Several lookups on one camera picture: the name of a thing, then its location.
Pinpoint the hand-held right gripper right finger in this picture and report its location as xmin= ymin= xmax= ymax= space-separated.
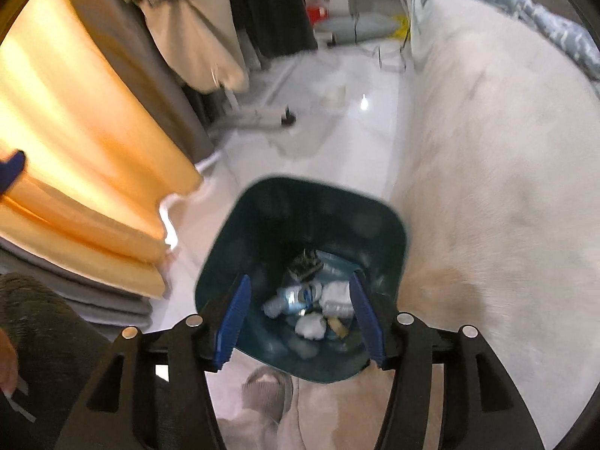
xmin=349 ymin=270 xmax=545 ymax=450

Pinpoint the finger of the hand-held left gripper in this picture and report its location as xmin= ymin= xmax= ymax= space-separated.
xmin=0 ymin=149 xmax=28 ymax=195

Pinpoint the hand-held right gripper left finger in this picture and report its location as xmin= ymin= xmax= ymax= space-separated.
xmin=55 ymin=273 xmax=252 ymax=450

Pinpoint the crushed blue label plastic bottle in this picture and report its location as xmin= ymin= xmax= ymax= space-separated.
xmin=261 ymin=283 xmax=324 ymax=317

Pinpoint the black snack packet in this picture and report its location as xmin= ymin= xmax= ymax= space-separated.
xmin=288 ymin=249 xmax=325 ymax=282

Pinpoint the dark teal trash bin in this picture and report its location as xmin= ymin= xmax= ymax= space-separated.
xmin=193 ymin=175 xmax=408 ymax=384

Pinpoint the person's left hand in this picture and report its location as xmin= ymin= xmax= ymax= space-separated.
xmin=0 ymin=328 xmax=20 ymax=397

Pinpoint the orange curtain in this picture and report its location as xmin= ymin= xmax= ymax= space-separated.
xmin=0 ymin=0 xmax=204 ymax=298

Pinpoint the grey fluffy slipper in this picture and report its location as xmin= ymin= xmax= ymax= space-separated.
xmin=240 ymin=366 xmax=295 ymax=427

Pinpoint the white clothes rack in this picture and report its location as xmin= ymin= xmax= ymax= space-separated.
xmin=225 ymin=56 xmax=301 ymax=129

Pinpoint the cream coat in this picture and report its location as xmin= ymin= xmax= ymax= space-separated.
xmin=136 ymin=0 xmax=250 ymax=95

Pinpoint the yellow plastic bag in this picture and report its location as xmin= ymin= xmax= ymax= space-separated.
xmin=391 ymin=14 xmax=413 ymax=41

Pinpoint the grey flat floor appliance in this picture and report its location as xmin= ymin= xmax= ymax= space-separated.
xmin=312 ymin=12 xmax=399 ymax=45

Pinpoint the black hanging garment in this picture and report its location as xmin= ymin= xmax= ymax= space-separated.
xmin=218 ymin=0 xmax=320 ymax=59

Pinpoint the red packet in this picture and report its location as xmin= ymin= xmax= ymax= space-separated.
xmin=304 ymin=4 xmax=336 ymax=22

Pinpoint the blue patterned fleece blanket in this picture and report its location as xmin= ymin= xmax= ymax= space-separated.
xmin=473 ymin=0 xmax=600 ymax=85

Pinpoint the black cable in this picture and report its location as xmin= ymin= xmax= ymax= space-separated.
xmin=372 ymin=37 xmax=408 ymax=73

